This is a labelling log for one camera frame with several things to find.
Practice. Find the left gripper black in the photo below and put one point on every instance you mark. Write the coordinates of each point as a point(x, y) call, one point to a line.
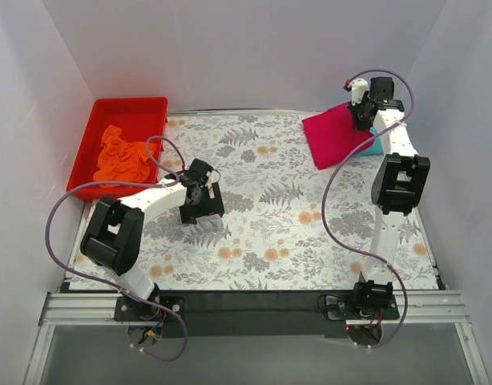
point(213, 201)

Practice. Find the magenta t shirt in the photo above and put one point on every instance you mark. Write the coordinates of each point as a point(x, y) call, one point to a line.
point(331, 136)

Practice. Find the folded cyan t shirt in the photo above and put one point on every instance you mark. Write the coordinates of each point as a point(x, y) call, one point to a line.
point(374, 147)

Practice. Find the orange t shirt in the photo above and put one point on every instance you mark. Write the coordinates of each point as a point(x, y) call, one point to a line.
point(122, 160)

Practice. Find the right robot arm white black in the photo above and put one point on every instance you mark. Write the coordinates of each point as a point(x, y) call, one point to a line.
point(396, 191)

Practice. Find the aluminium frame rail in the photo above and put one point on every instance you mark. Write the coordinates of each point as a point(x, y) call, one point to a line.
point(86, 339)

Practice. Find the red plastic bin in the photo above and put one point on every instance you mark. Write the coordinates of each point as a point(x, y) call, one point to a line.
point(138, 118)

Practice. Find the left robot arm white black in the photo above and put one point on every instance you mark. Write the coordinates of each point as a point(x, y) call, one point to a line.
point(112, 239)

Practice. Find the floral patterned table mat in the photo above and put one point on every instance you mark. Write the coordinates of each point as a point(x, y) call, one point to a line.
point(287, 225)

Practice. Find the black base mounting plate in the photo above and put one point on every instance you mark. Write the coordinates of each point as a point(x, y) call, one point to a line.
point(264, 312)

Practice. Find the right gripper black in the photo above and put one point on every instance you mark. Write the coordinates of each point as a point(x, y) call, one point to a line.
point(360, 111)

